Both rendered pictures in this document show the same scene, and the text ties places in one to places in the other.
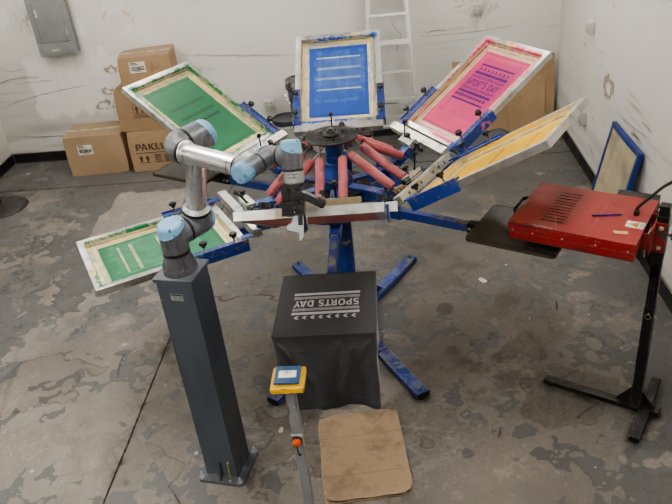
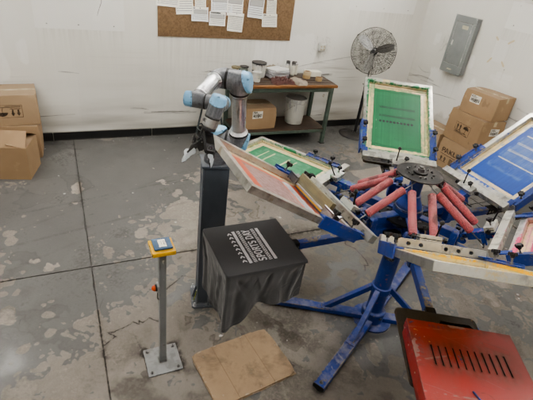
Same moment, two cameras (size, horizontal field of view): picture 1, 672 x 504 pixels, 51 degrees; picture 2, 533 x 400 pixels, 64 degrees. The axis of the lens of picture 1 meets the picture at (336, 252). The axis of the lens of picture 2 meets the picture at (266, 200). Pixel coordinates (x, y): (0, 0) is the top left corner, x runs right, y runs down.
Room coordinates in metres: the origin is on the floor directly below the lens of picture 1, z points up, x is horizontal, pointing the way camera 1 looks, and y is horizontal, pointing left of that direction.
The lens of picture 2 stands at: (1.54, -1.60, 2.44)
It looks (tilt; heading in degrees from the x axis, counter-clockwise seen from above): 31 degrees down; 56
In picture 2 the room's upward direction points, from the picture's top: 8 degrees clockwise
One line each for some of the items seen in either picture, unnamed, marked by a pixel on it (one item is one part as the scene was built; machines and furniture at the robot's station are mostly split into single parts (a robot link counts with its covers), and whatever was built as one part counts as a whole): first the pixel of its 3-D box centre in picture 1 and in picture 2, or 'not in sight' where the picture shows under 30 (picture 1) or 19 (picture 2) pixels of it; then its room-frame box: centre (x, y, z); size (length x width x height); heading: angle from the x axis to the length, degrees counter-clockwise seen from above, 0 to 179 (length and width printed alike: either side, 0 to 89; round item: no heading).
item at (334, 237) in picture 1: (333, 256); (325, 240); (3.11, 0.02, 0.89); 1.24 x 0.06 x 0.06; 174
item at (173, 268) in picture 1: (178, 259); (216, 153); (2.62, 0.67, 1.25); 0.15 x 0.15 x 0.10
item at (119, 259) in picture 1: (184, 222); (296, 159); (3.36, 0.78, 1.05); 1.08 x 0.61 x 0.23; 114
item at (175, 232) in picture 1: (173, 234); (217, 136); (2.63, 0.67, 1.37); 0.13 x 0.12 x 0.14; 141
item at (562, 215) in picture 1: (587, 220); (475, 394); (2.89, -1.20, 1.06); 0.61 x 0.46 x 0.12; 54
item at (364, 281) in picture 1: (326, 302); (254, 244); (2.62, 0.07, 0.95); 0.48 x 0.44 x 0.01; 174
